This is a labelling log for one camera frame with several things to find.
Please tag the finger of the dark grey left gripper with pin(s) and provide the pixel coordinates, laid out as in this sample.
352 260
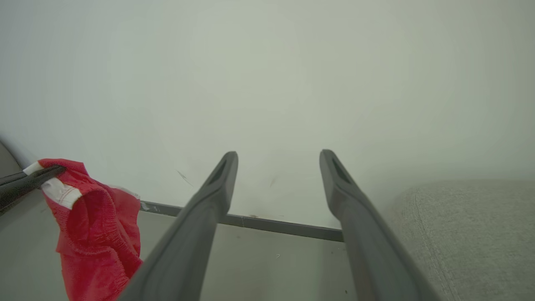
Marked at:
25 179
19 194

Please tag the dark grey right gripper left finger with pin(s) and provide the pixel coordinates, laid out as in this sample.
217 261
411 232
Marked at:
188 246

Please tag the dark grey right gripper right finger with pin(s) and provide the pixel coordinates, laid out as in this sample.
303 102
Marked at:
368 246

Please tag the red shorts with white waistband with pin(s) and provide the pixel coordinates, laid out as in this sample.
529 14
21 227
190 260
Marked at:
98 238

